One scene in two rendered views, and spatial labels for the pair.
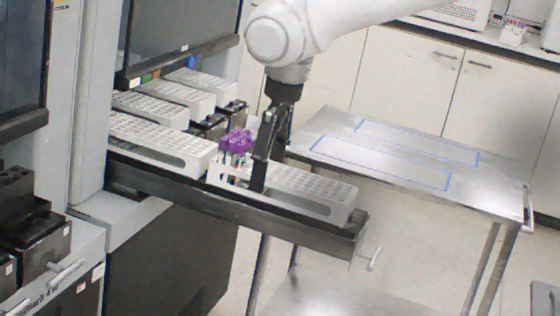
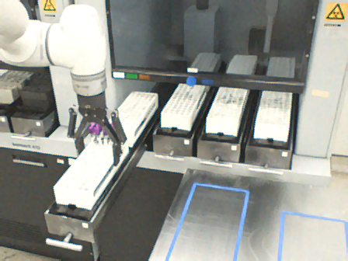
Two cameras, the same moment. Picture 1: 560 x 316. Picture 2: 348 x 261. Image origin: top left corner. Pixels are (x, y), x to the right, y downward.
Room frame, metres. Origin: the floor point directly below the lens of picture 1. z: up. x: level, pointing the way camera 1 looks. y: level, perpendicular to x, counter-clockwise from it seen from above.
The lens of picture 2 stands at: (1.52, -0.99, 1.50)
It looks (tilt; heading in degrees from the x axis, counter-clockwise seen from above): 34 degrees down; 97
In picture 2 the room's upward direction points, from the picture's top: 4 degrees counter-clockwise
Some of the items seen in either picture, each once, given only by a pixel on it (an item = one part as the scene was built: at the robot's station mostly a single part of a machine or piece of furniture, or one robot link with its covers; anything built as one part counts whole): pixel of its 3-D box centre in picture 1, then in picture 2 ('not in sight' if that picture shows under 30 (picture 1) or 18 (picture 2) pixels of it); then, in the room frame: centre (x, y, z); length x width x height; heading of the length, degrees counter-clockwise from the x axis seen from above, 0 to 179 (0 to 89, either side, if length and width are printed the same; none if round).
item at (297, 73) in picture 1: (288, 65); (88, 80); (1.29, 0.02, 1.09); 0.09 x 0.09 x 0.06
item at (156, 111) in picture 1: (126, 110); (185, 104); (1.55, 0.39, 0.83); 0.30 x 0.10 x 0.06; 75
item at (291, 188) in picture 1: (281, 188); (95, 168); (1.29, -0.01, 0.83); 0.30 x 0.10 x 0.06; 75
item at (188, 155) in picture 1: (146, 144); (132, 118); (1.37, 0.29, 0.83); 0.30 x 0.10 x 0.06; 75
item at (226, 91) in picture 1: (183, 83); (273, 113); (1.85, 0.31, 0.83); 0.30 x 0.10 x 0.06; 75
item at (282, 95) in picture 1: (281, 100); (92, 106); (1.29, 0.02, 1.01); 0.08 x 0.07 x 0.09; 165
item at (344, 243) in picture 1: (217, 191); (114, 159); (1.32, 0.12, 0.78); 0.73 x 0.14 x 0.09; 75
